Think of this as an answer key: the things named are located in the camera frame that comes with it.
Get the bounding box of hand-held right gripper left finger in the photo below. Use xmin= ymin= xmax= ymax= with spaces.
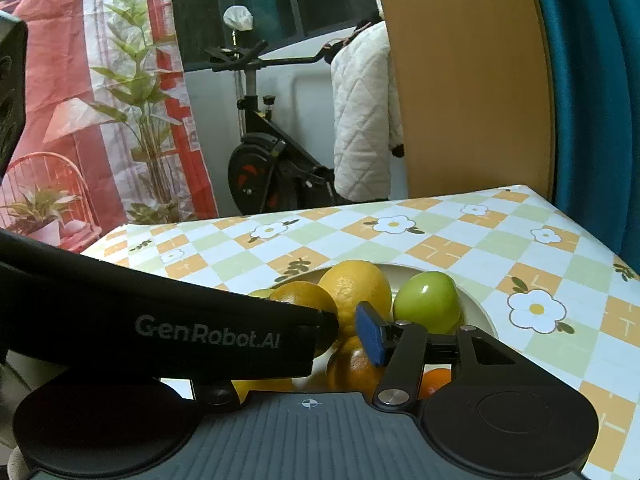
xmin=191 ymin=379 xmax=242 ymax=407

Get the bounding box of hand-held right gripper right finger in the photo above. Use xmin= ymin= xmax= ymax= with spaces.
xmin=355 ymin=301 xmax=522 ymax=409

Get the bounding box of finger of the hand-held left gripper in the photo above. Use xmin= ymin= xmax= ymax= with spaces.
xmin=279 ymin=304 xmax=341 ymax=357

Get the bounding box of brownish green tangerine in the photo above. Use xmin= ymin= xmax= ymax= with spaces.
xmin=270 ymin=282 xmax=340 ymax=357
xmin=326 ymin=335 xmax=387 ymax=394

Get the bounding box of yellow lemon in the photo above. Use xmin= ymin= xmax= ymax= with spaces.
xmin=317 ymin=260 xmax=393 ymax=337
xmin=231 ymin=377 xmax=296 ymax=404

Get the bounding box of green mandarin orange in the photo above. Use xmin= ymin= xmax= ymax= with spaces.
xmin=393 ymin=271 xmax=462 ymax=335

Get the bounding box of orange tangerine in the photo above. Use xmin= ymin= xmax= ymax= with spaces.
xmin=419 ymin=367 xmax=454 ymax=400

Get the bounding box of beige round plate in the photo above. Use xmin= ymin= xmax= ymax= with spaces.
xmin=270 ymin=261 xmax=500 ymax=401

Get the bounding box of checked floral tablecloth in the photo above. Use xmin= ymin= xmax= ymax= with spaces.
xmin=80 ymin=185 xmax=640 ymax=480

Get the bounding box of black exercise bike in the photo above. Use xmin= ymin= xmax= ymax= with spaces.
xmin=205 ymin=5 xmax=351 ymax=216

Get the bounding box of white quilted blanket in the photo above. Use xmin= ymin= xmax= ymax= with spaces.
xmin=330 ymin=20 xmax=405 ymax=204

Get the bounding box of printed backdrop cloth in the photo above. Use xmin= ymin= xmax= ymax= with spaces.
xmin=0 ymin=0 xmax=219 ymax=254

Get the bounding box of wooden board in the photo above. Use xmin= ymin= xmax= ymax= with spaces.
xmin=367 ymin=0 xmax=558 ymax=200

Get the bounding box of teal curtain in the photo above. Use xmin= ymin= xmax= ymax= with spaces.
xmin=525 ymin=0 xmax=640 ymax=267

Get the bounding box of dark window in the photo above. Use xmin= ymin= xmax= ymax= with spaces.
xmin=167 ymin=0 xmax=383 ymax=71

